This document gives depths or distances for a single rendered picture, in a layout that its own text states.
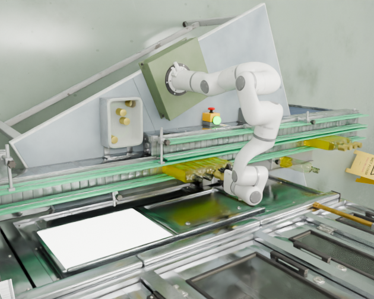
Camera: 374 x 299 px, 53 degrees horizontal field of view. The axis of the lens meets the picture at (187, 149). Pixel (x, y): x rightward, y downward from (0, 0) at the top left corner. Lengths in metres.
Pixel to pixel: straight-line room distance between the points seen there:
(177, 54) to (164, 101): 0.23
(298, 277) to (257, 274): 0.13
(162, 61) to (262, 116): 0.67
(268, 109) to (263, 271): 0.54
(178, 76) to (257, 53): 0.71
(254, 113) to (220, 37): 0.91
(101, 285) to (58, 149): 0.72
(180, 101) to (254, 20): 0.73
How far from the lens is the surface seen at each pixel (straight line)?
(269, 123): 1.36
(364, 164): 4.92
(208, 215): 1.61
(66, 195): 1.62
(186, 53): 1.89
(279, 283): 1.30
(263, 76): 1.38
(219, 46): 2.15
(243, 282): 1.28
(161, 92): 1.82
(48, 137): 1.71
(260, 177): 1.46
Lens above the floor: 2.36
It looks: 51 degrees down
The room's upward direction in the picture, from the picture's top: 108 degrees clockwise
